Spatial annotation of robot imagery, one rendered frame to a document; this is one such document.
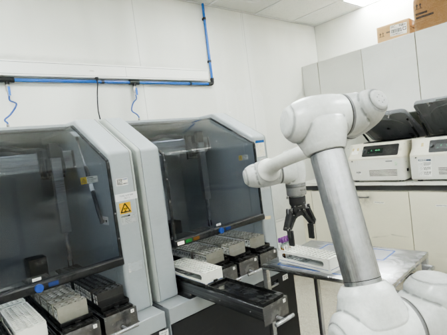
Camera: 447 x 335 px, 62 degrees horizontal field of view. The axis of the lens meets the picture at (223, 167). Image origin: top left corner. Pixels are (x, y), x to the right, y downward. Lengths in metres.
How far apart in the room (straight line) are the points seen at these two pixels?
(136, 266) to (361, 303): 0.99
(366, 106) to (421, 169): 2.40
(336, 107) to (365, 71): 2.91
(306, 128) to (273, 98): 2.92
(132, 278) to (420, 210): 2.60
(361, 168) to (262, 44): 1.60
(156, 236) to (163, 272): 0.17
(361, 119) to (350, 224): 0.32
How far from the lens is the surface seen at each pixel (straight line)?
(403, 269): 1.69
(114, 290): 1.66
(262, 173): 1.56
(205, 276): 1.67
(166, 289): 1.79
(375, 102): 1.16
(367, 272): 1.07
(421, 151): 3.52
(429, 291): 1.15
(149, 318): 1.68
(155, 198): 1.70
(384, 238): 3.79
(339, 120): 1.11
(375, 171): 3.69
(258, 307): 1.43
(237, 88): 3.63
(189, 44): 3.39
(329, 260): 1.63
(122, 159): 1.63
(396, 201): 3.65
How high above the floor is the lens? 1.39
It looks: 3 degrees down
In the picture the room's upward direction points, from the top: 7 degrees counter-clockwise
